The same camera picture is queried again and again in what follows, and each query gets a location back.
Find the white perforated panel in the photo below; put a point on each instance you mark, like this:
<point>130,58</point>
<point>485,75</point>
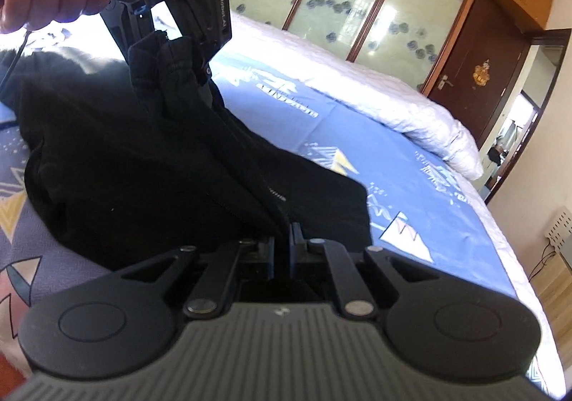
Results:
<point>561,235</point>

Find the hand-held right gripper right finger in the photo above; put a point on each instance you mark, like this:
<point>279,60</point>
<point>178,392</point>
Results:
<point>293,251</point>

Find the black pants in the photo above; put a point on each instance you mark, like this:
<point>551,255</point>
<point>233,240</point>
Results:
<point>134,159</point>

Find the white quilt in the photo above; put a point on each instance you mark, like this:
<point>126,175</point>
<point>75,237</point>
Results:
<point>357,88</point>

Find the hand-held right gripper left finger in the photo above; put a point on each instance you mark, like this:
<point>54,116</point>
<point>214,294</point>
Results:
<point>270,255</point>

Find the blue printed bedsheet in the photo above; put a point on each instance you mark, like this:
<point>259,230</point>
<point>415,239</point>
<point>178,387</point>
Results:
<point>402,204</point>

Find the dark brown door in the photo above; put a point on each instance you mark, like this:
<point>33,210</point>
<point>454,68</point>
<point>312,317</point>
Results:
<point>487,34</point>

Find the gold door ornament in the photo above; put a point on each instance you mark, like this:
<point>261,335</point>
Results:
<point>481,73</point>

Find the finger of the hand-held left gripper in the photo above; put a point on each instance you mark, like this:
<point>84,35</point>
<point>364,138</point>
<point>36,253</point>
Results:
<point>123,23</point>

